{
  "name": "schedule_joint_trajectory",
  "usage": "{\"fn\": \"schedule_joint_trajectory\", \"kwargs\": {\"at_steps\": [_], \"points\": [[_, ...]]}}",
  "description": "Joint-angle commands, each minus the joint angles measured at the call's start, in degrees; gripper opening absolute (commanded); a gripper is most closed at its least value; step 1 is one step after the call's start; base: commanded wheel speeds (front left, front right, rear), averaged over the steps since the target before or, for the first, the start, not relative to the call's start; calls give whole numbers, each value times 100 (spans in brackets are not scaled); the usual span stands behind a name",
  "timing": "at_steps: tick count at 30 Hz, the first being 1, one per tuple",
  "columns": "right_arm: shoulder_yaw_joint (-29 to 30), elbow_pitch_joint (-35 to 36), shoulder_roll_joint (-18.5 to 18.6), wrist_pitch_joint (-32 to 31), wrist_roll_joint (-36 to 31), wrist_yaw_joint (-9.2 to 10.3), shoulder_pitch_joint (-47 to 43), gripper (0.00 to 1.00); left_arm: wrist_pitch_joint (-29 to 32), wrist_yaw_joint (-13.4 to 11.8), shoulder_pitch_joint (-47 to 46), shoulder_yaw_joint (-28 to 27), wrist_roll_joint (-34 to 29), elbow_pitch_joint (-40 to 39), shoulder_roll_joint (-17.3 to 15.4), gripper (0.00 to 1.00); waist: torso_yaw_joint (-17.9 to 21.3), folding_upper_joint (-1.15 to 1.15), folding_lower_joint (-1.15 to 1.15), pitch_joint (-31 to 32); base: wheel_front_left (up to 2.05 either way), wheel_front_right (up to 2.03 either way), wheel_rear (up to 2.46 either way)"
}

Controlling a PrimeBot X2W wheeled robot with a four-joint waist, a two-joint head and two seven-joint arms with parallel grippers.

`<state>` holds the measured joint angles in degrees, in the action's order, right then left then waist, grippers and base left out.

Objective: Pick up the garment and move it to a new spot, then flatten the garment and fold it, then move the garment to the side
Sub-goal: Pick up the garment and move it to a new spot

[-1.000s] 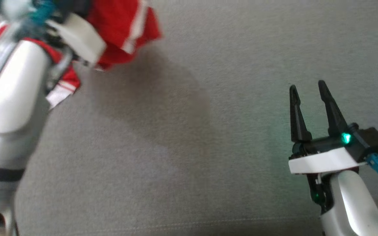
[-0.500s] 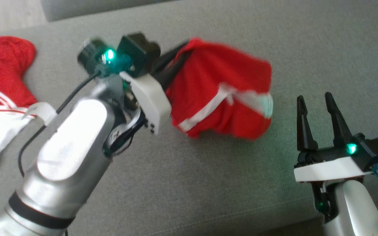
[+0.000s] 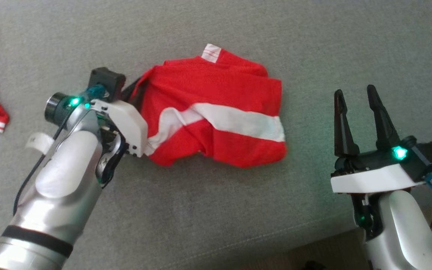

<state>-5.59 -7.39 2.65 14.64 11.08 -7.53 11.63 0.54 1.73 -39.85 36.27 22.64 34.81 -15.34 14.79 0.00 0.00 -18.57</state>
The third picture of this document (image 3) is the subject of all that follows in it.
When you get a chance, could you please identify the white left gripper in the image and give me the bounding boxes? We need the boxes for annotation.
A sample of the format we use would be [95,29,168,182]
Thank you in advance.
[90,76,149,158]

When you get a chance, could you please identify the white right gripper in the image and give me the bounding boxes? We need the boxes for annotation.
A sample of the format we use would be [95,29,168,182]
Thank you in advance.
[330,84,426,194]

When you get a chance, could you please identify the red shorts with white stripe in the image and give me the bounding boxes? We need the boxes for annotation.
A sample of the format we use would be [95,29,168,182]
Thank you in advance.
[129,44,288,168]

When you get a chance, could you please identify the grey fabric sofa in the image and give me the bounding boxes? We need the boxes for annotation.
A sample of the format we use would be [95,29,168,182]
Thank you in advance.
[0,0,432,270]

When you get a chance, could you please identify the blue left camera cable plug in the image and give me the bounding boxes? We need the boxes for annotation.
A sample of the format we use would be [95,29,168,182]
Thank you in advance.
[87,84,108,100]

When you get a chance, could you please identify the white cable label tag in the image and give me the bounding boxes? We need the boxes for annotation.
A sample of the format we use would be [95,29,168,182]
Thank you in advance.
[25,132,55,154]

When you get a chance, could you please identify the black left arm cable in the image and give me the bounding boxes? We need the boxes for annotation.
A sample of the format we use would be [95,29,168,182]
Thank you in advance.
[12,109,74,216]

